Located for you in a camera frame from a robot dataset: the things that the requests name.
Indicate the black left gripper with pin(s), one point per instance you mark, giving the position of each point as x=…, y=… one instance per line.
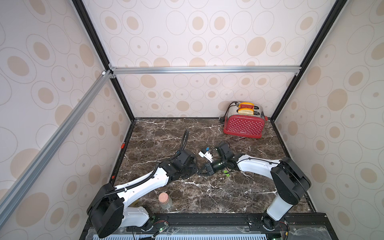
x=195, y=166

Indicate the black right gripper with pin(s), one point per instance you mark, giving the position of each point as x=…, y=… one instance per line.
x=209, y=168

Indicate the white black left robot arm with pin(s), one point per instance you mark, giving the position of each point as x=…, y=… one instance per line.
x=111, y=207

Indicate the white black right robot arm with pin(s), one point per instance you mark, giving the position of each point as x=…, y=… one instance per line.
x=290, y=181

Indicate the cork stoppered glass jar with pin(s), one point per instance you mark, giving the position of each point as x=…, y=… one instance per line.
x=165, y=201

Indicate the red polka dot toaster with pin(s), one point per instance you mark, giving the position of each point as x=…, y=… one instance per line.
x=244, y=119

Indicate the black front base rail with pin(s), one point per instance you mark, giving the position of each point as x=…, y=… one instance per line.
x=294, y=226

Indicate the horizontal aluminium frame bar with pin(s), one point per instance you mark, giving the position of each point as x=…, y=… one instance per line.
x=207, y=70

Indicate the diagonal aluminium frame bar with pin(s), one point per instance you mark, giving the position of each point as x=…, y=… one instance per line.
x=32, y=172

